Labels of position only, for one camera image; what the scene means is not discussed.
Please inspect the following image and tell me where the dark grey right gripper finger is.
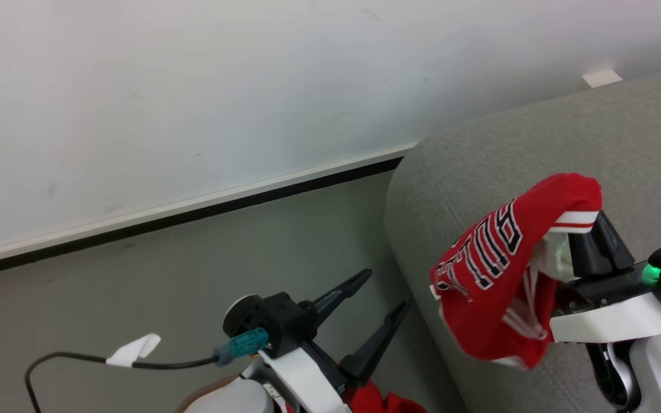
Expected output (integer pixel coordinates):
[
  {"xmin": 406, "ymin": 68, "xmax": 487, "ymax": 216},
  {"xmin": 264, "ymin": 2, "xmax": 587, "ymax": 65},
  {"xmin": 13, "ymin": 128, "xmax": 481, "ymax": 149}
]
[
  {"xmin": 594, "ymin": 211, "xmax": 634, "ymax": 269},
  {"xmin": 569, "ymin": 229, "xmax": 618, "ymax": 279}
]

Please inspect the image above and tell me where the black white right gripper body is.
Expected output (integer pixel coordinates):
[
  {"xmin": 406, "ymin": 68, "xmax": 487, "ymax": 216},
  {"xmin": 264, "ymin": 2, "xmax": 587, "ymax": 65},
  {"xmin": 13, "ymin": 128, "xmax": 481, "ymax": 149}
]
[{"xmin": 550, "ymin": 247, "xmax": 661, "ymax": 344}]

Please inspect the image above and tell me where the white cable tag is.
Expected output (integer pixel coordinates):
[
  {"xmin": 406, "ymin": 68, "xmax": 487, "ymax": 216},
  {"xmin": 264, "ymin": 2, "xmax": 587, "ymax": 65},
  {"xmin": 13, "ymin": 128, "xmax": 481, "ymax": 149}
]
[{"xmin": 106, "ymin": 334, "xmax": 162, "ymax": 368}]

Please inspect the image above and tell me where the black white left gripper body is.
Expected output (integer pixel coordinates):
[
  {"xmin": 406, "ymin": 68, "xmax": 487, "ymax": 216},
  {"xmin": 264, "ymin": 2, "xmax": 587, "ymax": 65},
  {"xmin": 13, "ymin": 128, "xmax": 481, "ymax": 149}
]
[{"xmin": 223, "ymin": 291, "xmax": 351, "ymax": 413}]

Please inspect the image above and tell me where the red basketball jersey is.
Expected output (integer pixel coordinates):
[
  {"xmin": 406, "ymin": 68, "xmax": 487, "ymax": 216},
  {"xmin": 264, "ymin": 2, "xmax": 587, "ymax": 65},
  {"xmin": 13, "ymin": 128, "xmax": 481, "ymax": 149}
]
[{"xmin": 429, "ymin": 172, "xmax": 604, "ymax": 371}]

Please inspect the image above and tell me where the grey fabric sofa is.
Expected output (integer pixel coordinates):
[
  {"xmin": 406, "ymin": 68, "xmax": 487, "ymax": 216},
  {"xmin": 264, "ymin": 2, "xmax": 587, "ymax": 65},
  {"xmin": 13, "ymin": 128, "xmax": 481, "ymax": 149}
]
[{"xmin": 385, "ymin": 63, "xmax": 661, "ymax": 413}]

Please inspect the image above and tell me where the red clothing piece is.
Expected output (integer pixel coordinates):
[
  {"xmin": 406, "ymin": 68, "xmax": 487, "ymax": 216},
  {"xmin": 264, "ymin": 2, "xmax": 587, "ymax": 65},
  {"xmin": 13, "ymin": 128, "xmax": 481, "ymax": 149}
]
[{"xmin": 345, "ymin": 381, "xmax": 429, "ymax": 413}]

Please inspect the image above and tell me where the small white wall outlet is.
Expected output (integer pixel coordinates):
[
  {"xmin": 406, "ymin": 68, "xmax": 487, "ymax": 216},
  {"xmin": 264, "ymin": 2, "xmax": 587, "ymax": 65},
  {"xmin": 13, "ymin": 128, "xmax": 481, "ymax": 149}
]
[{"xmin": 582, "ymin": 69, "xmax": 624, "ymax": 88}]

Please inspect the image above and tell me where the white black baseboard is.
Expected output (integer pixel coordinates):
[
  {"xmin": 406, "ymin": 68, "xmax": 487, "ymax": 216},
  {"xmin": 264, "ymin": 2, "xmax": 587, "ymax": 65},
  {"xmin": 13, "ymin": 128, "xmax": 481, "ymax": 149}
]
[{"xmin": 0, "ymin": 142, "xmax": 420, "ymax": 282}]

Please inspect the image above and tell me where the thin black cable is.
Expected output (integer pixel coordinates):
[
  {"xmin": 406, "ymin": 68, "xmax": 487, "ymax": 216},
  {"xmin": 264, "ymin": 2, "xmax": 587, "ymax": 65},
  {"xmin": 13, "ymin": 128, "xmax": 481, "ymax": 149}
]
[{"xmin": 24, "ymin": 352, "xmax": 219, "ymax": 413}]

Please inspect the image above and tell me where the teal cable connector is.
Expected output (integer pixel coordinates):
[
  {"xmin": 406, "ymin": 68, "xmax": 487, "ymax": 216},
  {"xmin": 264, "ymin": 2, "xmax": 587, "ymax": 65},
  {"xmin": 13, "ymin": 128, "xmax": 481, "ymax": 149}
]
[{"xmin": 213, "ymin": 327, "xmax": 270, "ymax": 367}]

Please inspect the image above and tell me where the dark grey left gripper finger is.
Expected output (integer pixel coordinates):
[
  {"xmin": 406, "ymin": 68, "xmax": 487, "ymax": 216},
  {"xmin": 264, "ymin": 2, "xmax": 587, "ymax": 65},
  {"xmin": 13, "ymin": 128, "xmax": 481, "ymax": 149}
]
[
  {"xmin": 339, "ymin": 299, "xmax": 410, "ymax": 386},
  {"xmin": 312, "ymin": 270, "xmax": 373, "ymax": 325}
]

